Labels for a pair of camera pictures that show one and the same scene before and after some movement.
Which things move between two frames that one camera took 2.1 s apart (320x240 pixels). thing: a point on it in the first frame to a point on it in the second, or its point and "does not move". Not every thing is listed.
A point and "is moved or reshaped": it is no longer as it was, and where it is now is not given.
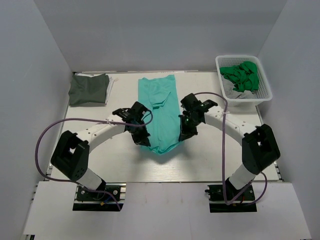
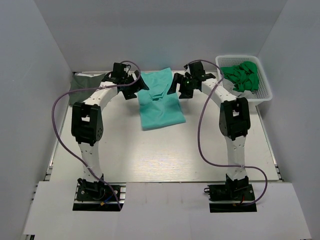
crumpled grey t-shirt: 230,93 does not move
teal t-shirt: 159,95 is moved or reshaped
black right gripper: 187,127 to 180,85
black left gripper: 138,132 to 133,87
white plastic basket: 243,80 does not move
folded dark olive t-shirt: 84,89 does not move
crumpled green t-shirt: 245,76 does not move
